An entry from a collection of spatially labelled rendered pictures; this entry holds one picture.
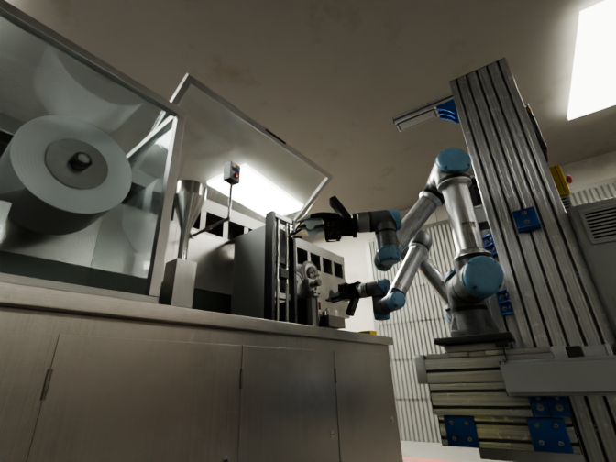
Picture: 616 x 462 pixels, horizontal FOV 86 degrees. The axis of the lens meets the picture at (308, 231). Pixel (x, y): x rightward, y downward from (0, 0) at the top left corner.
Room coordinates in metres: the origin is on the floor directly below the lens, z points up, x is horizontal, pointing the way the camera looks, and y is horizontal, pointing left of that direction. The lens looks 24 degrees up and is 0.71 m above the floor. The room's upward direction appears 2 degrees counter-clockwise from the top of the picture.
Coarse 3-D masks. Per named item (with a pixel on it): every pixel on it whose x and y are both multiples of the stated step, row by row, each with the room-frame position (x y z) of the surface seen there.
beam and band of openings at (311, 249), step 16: (208, 208) 1.64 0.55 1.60; (224, 208) 1.72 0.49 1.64; (176, 224) 1.50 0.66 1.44; (208, 224) 1.73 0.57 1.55; (224, 224) 1.73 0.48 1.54; (240, 224) 1.82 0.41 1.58; (256, 224) 1.91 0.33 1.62; (304, 256) 2.34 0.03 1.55; (320, 256) 2.44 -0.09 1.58; (336, 256) 2.62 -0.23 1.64; (320, 272) 2.43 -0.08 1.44; (336, 272) 2.71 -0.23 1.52
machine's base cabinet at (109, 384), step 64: (0, 320) 0.64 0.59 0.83; (64, 320) 0.72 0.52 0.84; (128, 320) 0.82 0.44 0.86; (0, 384) 0.66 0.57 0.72; (64, 384) 0.74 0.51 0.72; (128, 384) 0.84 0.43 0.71; (192, 384) 0.97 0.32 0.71; (256, 384) 1.14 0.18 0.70; (320, 384) 1.40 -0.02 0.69; (384, 384) 1.80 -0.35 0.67; (0, 448) 0.68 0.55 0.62; (64, 448) 0.76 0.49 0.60; (128, 448) 0.85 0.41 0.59; (192, 448) 0.98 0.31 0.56; (256, 448) 1.15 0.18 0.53; (320, 448) 1.39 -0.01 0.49; (384, 448) 1.75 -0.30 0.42
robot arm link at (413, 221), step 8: (424, 192) 1.14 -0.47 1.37; (432, 192) 1.13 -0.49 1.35; (424, 200) 1.14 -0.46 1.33; (432, 200) 1.14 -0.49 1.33; (440, 200) 1.14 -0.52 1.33; (416, 208) 1.15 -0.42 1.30; (424, 208) 1.14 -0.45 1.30; (432, 208) 1.15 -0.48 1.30; (408, 216) 1.16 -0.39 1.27; (416, 216) 1.14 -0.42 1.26; (424, 216) 1.15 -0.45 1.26; (408, 224) 1.15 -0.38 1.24; (416, 224) 1.15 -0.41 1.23; (400, 232) 1.15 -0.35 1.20; (408, 232) 1.15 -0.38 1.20; (416, 232) 1.17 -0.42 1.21; (400, 240) 1.15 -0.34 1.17; (408, 240) 1.17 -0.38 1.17; (400, 248) 1.16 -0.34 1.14; (376, 264) 1.20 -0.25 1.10
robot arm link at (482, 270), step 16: (448, 160) 0.98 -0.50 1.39; (464, 160) 0.97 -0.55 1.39; (432, 176) 1.08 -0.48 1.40; (448, 176) 0.99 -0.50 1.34; (464, 176) 0.98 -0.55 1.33; (448, 192) 1.02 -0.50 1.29; (464, 192) 1.00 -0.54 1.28; (448, 208) 1.03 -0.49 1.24; (464, 208) 1.00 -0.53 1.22; (464, 224) 1.00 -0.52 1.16; (464, 240) 1.01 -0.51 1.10; (480, 240) 1.00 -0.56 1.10; (464, 256) 1.00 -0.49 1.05; (480, 256) 0.97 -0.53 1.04; (464, 272) 0.99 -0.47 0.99; (480, 272) 0.97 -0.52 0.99; (496, 272) 0.97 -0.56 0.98; (464, 288) 1.03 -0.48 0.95; (480, 288) 0.98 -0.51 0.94; (496, 288) 0.98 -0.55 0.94
